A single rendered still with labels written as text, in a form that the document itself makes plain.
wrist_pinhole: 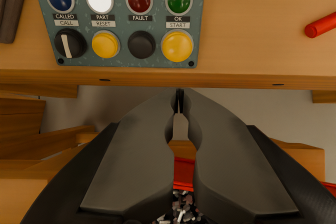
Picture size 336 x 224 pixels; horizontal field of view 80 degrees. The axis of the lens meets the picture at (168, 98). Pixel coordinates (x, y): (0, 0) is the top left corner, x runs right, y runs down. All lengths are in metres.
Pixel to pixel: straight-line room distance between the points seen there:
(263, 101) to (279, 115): 0.12
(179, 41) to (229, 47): 0.07
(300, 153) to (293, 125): 0.93
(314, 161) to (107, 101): 0.99
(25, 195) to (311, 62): 0.39
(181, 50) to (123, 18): 0.06
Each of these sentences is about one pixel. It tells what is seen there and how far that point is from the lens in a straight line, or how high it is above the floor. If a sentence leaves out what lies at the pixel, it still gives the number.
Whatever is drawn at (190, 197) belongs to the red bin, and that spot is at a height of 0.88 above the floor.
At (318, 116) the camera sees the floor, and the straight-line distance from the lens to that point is 1.40.
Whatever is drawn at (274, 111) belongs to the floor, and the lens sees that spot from 1.27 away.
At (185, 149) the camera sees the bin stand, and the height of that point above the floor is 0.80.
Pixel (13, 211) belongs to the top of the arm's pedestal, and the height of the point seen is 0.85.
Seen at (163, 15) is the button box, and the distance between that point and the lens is 0.20.
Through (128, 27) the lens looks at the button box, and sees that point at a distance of 0.21.
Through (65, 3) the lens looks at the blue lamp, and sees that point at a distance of 0.22.
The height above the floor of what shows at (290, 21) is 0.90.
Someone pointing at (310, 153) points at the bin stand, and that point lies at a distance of 0.40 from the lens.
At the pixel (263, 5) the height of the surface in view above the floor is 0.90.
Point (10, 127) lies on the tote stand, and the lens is 1.15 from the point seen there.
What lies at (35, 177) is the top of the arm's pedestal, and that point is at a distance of 0.35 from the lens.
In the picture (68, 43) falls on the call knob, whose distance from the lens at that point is 0.22.
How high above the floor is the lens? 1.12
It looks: 87 degrees down
